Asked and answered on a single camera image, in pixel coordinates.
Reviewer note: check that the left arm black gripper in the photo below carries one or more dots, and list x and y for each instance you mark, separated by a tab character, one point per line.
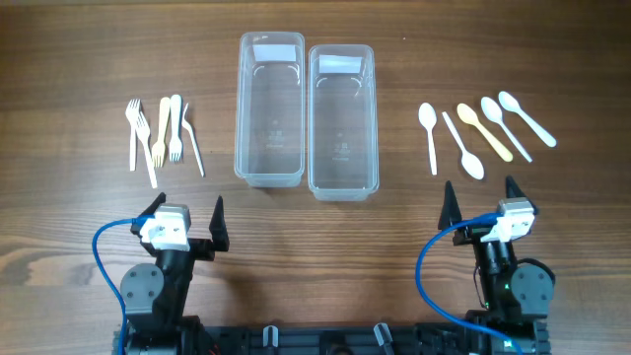
206	248

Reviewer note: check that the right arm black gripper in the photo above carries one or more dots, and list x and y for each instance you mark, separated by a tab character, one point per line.
452	213

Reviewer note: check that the white spoon bowl down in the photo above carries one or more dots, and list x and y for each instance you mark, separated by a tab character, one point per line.
470	163

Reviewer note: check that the yellow plastic spoon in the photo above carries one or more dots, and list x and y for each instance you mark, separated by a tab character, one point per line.
469	116

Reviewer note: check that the thin-handled white spoon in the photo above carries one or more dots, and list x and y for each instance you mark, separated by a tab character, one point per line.
494	113

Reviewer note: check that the white spoon bowl up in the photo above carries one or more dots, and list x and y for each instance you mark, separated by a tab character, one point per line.
428	119

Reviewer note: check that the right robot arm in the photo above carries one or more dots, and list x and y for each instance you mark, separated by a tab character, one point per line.
515	292

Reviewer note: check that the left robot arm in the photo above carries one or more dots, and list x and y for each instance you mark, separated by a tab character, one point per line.
154	294

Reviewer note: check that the right clear plastic container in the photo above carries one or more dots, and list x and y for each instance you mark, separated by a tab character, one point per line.
343	123

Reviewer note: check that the clear plastic container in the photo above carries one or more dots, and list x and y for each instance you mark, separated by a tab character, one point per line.
343	123
271	110

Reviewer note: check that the left clear plastic container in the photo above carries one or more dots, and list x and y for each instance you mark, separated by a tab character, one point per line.
271	110

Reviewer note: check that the yellow plastic fork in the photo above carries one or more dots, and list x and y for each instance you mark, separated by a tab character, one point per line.
159	147

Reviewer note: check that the thin white plastic fork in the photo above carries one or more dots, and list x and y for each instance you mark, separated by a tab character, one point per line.
189	128

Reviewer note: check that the pale blue plastic fork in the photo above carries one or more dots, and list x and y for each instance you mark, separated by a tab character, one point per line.
175	145

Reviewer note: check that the leftmost white plastic fork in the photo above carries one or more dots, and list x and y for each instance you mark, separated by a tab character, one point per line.
131	114

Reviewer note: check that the thick-handled white spoon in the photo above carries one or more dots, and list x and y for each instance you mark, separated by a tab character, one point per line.
510	103

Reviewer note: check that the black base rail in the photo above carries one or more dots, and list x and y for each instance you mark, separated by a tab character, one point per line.
320	340

